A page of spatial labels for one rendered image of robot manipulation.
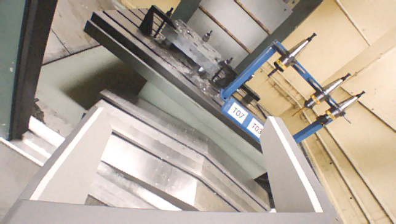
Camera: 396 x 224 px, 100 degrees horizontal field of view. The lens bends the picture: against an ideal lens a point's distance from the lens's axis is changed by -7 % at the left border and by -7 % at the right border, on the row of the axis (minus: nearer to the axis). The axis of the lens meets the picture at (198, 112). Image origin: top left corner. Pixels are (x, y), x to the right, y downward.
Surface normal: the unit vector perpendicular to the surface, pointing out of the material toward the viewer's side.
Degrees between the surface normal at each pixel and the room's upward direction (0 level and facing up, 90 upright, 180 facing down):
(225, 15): 90
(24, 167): 90
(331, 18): 90
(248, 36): 89
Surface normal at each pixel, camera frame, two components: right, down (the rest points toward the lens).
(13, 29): -0.15, 0.51
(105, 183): 0.62, -0.62
